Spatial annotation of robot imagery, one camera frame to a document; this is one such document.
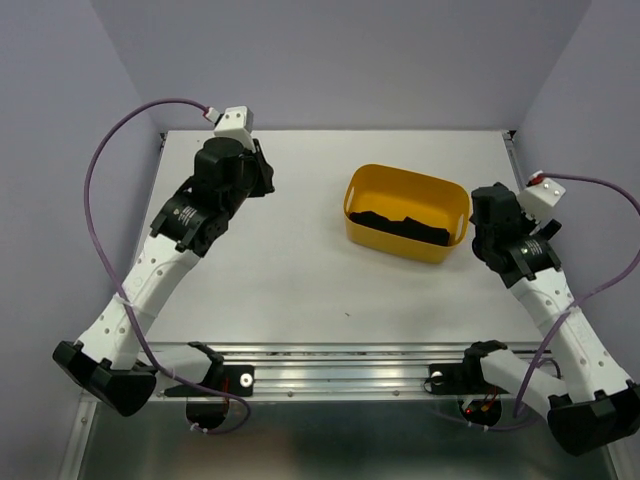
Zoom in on yellow plastic basket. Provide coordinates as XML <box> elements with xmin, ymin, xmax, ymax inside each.
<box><xmin>343</xmin><ymin>164</ymin><xmax>471</xmax><ymax>264</ymax></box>

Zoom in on black t shirt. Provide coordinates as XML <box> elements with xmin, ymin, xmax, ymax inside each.
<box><xmin>348</xmin><ymin>211</ymin><xmax>450</xmax><ymax>246</ymax></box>

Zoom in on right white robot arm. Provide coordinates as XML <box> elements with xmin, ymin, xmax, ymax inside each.
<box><xmin>460</xmin><ymin>180</ymin><xmax>639</xmax><ymax>456</ymax></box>

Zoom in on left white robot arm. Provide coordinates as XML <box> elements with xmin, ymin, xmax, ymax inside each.
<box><xmin>53</xmin><ymin>137</ymin><xmax>275</xmax><ymax>417</ymax></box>

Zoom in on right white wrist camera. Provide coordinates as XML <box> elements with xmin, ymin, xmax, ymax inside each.
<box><xmin>516</xmin><ymin>171</ymin><xmax>566</xmax><ymax>222</ymax></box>

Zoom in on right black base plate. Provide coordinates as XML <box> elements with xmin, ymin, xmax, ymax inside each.
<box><xmin>423</xmin><ymin>362</ymin><xmax>507</xmax><ymax>396</ymax></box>

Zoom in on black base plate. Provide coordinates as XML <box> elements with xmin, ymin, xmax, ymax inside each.
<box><xmin>164</xmin><ymin>364</ymin><xmax>255</xmax><ymax>398</ymax></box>
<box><xmin>423</xmin><ymin>362</ymin><xmax>507</xmax><ymax>396</ymax></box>

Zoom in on aluminium mounting rail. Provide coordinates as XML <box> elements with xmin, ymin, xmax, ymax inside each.
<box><xmin>145</xmin><ymin>344</ymin><xmax>534</xmax><ymax>405</ymax></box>

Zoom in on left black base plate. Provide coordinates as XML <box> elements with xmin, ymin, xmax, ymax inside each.
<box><xmin>164</xmin><ymin>364</ymin><xmax>255</xmax><ymax>398</ymax></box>

